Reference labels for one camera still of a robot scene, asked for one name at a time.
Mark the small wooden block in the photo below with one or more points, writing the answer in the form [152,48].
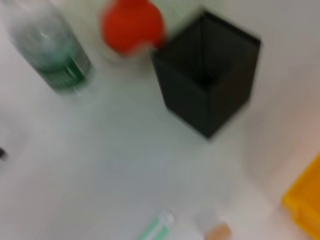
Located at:
[218,232]

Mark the clear green-label water bottle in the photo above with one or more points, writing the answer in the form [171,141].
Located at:
[52,47]

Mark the black mesh pen holder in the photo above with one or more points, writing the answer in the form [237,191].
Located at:
[210,77]

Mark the red-orange toy orange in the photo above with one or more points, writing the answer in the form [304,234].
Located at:
[132,25]

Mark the yellow plastic storage bin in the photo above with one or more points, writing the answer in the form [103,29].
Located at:
[305,197]

